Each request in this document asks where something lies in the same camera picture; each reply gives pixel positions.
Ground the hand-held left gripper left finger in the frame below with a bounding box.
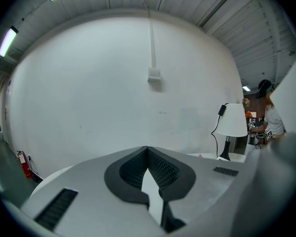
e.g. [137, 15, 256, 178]
[19, 146, 167, 237]

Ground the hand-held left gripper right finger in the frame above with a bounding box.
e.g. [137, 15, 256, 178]
[147, 146, 245, 233]

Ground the white shade table lamp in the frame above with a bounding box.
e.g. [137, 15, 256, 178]
[215, 103, 249, 161]

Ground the red fire extinguisher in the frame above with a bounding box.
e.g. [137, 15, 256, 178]
[16, 151, 33, 179]

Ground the white door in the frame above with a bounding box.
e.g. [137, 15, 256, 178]
[2, 81, 14, 143]

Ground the white junction box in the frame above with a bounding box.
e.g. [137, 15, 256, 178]
[147, 67, 161, 82]

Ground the black lamp cable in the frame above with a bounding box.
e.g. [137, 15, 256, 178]
[211, 103, 229, 158]

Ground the white wall conduit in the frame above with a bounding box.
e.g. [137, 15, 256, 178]
[147, 8, 157, 69]

